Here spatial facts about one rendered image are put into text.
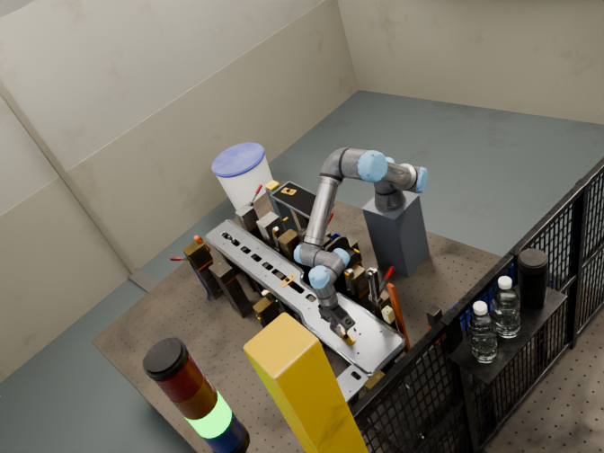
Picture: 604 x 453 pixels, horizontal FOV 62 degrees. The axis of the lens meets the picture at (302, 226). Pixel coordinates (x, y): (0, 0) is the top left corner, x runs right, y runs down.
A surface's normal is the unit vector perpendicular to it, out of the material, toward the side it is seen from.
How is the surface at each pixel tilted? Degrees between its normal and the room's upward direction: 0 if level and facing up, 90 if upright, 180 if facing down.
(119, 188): 90
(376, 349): 0
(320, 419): 90
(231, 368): 0
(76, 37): 90
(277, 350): 0
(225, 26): 90
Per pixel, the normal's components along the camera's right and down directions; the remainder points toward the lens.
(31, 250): 0.69, 0.29
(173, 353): -0.29, -0.73
